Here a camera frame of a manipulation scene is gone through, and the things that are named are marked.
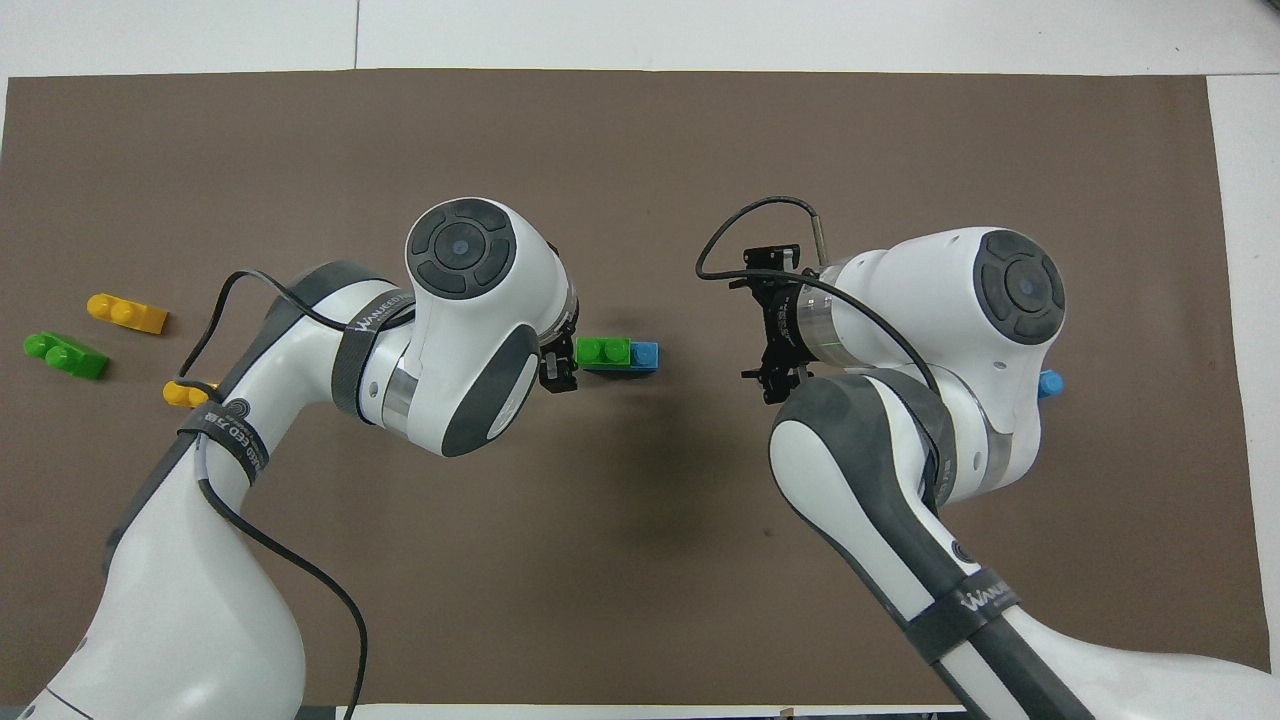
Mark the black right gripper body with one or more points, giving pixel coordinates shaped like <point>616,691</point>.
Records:
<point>785,320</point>

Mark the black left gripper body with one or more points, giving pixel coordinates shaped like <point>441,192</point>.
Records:
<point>560,370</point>

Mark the blue three-stud toy block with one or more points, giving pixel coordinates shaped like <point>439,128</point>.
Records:
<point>1050,384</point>
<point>645,356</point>

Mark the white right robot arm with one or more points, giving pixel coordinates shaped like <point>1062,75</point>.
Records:
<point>900,470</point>

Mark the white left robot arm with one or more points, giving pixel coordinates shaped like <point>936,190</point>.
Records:
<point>470,330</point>

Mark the yellow two-stud toy block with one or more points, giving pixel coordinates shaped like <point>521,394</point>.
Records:
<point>128,313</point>
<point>185,394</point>

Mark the brown table mat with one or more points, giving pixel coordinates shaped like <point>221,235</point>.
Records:
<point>640,150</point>

